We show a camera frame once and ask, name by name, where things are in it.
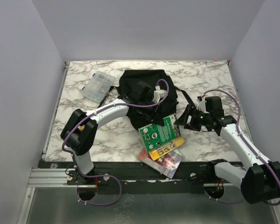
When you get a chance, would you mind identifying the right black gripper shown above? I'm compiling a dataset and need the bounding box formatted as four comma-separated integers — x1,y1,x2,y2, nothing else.
175,103,212,132

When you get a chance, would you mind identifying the black student backpack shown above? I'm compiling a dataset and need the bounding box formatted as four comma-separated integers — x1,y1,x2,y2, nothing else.
97,69,193,131

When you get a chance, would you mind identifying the green cover book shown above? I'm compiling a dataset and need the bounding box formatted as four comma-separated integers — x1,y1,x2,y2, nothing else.
138,113,181,152

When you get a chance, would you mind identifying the yellow cover book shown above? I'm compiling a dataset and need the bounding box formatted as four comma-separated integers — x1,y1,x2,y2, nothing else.
148,137,185,161

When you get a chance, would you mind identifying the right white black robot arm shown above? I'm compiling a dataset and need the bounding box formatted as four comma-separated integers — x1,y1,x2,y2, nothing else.
175,96,280,204

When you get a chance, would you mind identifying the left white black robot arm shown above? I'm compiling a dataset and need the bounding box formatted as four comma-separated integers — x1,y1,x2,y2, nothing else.
61,79,169,184

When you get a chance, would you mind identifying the clear plastic storage box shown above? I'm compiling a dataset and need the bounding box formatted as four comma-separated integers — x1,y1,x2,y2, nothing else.
81,71,115,103

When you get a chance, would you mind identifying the thin booklet under books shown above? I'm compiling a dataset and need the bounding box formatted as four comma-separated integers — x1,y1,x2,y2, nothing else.
138,148,184,179

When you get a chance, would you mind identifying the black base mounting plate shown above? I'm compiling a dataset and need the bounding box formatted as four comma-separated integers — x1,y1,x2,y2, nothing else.
29,161,220,196

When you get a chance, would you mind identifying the aluminium extrusion rail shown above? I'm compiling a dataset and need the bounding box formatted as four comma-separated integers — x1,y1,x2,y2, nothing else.
27,165,248,189

